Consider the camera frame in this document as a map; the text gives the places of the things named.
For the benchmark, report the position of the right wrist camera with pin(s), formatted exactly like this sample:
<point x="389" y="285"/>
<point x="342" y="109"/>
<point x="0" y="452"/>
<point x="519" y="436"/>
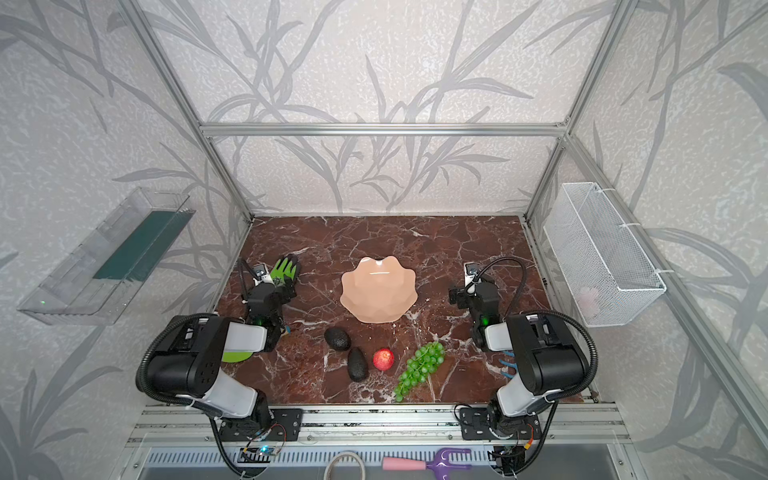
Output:
<point x="471" y="271"/>

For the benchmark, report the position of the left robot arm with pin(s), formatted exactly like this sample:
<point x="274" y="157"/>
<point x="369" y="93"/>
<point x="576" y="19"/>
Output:
<point x="182" y="365"/>

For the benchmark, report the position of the green black work glove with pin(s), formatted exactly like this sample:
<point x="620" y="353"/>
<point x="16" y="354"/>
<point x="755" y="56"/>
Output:
<point x="286" y="270"/>

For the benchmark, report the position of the green fake grape bunch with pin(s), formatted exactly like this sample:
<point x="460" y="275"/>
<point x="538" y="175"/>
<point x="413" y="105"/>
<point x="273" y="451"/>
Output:
<point x="425" y="362"/>

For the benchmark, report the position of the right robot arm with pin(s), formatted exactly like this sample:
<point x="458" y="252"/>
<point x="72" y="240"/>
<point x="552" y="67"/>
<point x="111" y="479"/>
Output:
<point x="554" y="357"/>

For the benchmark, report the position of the dark fake avocado round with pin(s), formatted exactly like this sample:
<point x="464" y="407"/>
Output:
<point x="337" y="339"/>

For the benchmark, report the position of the pink item in basket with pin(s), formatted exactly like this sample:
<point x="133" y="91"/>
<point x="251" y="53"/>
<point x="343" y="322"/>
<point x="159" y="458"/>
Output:
<point x="588" y="302"/>

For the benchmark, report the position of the blue toy tool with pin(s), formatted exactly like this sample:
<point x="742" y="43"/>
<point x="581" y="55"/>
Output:
<point x="509" y="365"/>

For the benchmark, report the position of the dark fake avocado elongated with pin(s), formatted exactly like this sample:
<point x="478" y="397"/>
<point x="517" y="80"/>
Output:
<point x="357" y="366"/>

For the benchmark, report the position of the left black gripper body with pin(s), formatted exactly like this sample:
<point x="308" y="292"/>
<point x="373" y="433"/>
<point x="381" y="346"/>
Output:
<point x="271" y="285"/>

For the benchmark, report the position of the aluminium frame rail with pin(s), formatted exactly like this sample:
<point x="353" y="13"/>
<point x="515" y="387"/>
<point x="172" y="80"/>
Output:
<point x="375" y="425"/>

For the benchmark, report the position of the pink purple toy rake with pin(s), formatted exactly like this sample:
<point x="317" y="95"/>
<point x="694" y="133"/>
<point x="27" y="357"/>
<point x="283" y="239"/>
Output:
<point x="440" y="465"/>

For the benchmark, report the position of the white wire mesh basket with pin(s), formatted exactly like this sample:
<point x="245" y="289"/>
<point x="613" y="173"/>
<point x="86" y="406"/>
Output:
<point x="595" y="247"/>

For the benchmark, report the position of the clear plastic wall shelf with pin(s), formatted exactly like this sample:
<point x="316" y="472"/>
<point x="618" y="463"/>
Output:
<point x="95" y="283"/>

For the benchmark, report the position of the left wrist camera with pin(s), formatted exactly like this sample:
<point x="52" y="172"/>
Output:
<point x="260" y="274"/>

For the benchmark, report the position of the pink scalloped fruit bowl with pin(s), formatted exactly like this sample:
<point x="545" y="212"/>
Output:
<point x="378" y="291"/>

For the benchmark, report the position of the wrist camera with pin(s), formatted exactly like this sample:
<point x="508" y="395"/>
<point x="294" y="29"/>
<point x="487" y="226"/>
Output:
<point x="471" y="271"/>
<point x="260" y="274"/>

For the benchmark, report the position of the green toy trowel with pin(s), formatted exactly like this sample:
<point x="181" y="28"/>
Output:
<point x="235" y="357"/>

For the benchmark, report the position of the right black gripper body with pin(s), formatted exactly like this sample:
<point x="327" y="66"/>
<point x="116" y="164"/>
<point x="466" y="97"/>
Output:
<point x="466" y="294"/>

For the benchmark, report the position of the red fake apple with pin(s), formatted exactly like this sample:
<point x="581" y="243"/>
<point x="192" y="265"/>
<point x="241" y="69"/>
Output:
<point x="383" y="359"/>

